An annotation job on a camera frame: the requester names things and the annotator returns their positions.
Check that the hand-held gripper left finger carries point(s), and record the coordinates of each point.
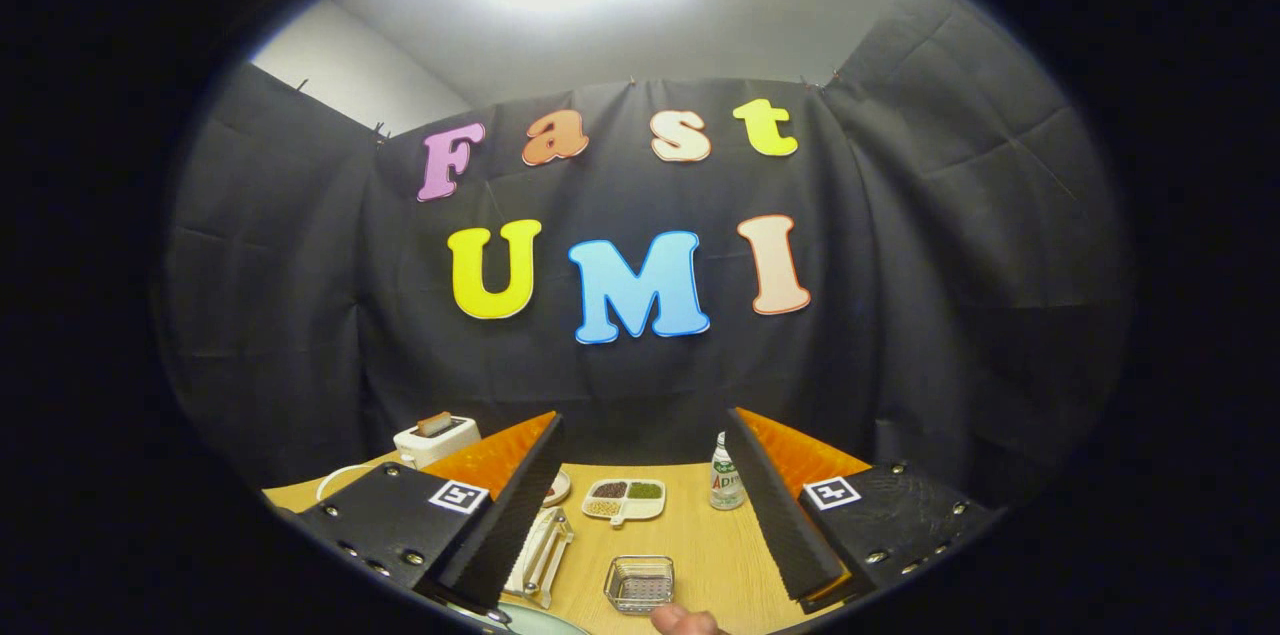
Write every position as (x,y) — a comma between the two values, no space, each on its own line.
(520,505)

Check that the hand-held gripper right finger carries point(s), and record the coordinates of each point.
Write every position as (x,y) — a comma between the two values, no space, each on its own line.
(775,505)

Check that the metal spoon with white knob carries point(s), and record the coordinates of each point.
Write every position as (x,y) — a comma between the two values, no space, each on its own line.
(497,616)

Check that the pale green plate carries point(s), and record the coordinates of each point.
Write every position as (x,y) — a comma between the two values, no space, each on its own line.
(540,623)

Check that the round beige plate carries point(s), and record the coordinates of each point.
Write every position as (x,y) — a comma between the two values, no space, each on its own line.
(562,490)

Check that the white ribbed drip tray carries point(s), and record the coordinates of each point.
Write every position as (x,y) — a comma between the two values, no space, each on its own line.
(528,555)

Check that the white drink bottle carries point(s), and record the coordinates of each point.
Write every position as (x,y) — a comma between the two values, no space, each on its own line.
(725,485)

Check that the pile of yellow beans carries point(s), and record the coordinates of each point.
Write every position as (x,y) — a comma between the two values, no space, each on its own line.
(603,507)

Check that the pile of dark beans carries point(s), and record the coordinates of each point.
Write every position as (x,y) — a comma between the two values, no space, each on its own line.
(610,489)

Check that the white toaster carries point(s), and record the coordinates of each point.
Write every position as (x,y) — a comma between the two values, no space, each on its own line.
(430,445)

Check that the bread slice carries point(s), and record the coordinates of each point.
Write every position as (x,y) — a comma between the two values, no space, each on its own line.
(433,424)

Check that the white divided tray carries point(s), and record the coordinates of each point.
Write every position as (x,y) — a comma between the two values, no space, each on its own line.
(640,512)

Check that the pile of green beans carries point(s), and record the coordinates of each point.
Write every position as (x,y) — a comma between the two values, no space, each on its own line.
(645,490)

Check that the black backdrop cloth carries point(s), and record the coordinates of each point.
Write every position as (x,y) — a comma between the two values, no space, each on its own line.
(300,315)

